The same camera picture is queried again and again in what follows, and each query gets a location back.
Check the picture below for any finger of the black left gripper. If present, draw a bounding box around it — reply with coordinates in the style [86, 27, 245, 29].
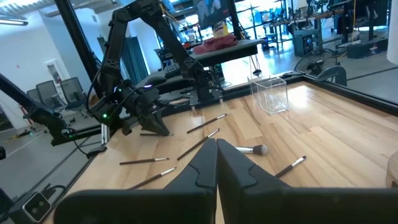
[121, 119, 139, 136]
[141, 109, 171, 137]

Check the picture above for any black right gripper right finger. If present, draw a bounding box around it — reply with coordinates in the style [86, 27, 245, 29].
[216, 138, 398, 224]

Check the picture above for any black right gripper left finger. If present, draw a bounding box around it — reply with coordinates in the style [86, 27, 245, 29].
[53, 138, 218, 224]

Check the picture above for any fluffy powder makeup brush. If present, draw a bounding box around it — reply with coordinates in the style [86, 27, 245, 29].
[235, 144, 269, 157]

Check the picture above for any black computer mouse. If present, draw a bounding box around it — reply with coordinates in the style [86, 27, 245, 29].
[144, 76, 167, 88]

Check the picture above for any grey mesh office chair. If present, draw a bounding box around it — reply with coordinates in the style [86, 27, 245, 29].
[26, 88, 41, 103]
[59, 77, 88, 110]
[35, 80, 65, 111]

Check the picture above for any red cloth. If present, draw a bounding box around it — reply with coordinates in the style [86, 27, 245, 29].
[192, 33, 239, 55]

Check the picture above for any black desk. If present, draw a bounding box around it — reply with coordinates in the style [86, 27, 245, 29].
[136, 39, 265, 94]

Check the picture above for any yellow label bottle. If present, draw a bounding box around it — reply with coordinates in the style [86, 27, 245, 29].
[213, 20, 229, 39]

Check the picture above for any clear acrylic organizer box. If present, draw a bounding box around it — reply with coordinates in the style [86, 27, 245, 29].
[248, 75, 289, 115]

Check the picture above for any black computer monitor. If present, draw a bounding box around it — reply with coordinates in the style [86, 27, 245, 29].
[192, 0, 233, 30]

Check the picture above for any ceiling tube light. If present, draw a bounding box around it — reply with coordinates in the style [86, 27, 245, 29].
[0, 17, 29, 27]

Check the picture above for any black aluminium rig frame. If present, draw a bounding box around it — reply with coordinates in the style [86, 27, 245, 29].
[0, 0, 398, 218]

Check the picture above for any small silver-faced table camera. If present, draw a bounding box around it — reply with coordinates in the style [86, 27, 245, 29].
[9, 190, 53, 224]

